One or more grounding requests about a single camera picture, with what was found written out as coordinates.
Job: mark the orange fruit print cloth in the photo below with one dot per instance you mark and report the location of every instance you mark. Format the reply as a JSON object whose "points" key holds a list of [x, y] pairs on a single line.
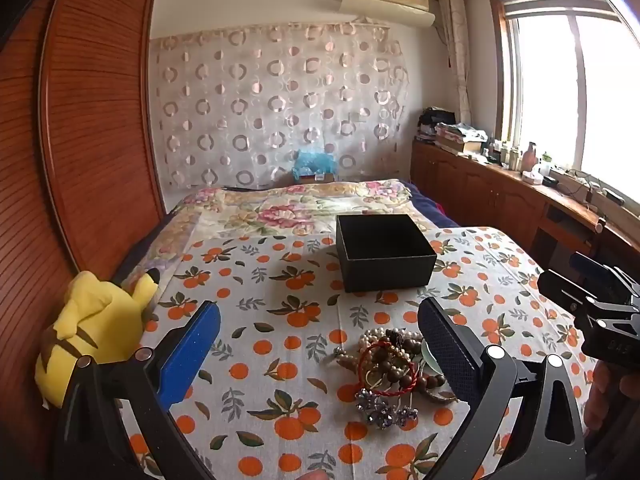
{"points": [[280, 340]]}

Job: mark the wooden cabinet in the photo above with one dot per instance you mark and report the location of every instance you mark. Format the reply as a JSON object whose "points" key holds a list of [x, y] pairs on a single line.
{"points": [[490, 200]]}

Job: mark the black jewelry box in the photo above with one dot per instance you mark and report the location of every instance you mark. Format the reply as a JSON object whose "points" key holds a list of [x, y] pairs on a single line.
{"points": [[385, 252]]}

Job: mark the dark blue blanket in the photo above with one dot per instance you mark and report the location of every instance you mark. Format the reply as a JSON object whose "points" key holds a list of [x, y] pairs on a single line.
{"points": [[432, 205]]}

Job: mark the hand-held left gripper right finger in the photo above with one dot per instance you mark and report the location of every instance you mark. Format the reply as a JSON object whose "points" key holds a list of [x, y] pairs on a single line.
{"points": [[450, 355]]}

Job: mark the rhinestone hair clip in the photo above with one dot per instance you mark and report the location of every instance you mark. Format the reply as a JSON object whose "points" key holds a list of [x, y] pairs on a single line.
{"points": [[381, 408]]}

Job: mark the pale green jade bangle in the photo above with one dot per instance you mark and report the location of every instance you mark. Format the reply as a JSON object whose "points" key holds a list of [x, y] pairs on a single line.
{"points": [[430, 359]]}

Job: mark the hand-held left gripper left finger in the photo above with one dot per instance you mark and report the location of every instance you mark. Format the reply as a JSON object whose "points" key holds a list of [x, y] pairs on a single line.
{"points": [[192, 355]]}

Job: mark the person's right hand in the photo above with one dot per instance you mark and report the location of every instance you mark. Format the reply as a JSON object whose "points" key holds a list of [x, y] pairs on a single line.
{"points": [[612, 395]]}

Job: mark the yellow plush toy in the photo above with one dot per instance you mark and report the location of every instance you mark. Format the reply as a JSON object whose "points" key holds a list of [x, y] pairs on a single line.
{"points": [[95, 315]]}

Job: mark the stack of folded clothes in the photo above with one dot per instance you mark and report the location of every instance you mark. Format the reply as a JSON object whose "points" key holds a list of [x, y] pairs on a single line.
{"points": [[450, 132]]}

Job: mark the wooden framed window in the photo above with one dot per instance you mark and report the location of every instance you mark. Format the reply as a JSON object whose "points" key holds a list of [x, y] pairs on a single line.
{"points": [[575, 85]]}

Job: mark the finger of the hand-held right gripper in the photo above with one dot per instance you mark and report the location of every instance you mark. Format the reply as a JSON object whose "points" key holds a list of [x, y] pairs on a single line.
{"points": [[565, 287], [592, 265]]}

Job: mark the circle patterned sheer curtain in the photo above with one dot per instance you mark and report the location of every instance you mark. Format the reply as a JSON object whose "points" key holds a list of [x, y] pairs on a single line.
{"points": [[280, 105]]}

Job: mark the blue plastic bag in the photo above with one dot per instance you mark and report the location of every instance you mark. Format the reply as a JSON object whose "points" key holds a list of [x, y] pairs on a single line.
{"points": [[311, 161]]}

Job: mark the wooden slatted wardrobe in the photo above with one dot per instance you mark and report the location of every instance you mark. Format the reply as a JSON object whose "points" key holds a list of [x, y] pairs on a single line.
{"points": [[80, 135]]}

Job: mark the brown bottle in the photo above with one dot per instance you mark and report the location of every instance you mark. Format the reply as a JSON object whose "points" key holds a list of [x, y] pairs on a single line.
{"points": [[529, 156]]}

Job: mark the patterned window curtain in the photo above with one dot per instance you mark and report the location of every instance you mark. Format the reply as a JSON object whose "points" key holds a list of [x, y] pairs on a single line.
{"points": [[457, 55]]}

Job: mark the floral quilt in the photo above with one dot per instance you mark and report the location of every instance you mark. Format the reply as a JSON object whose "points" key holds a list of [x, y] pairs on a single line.
{"points": [[270, 210]]}

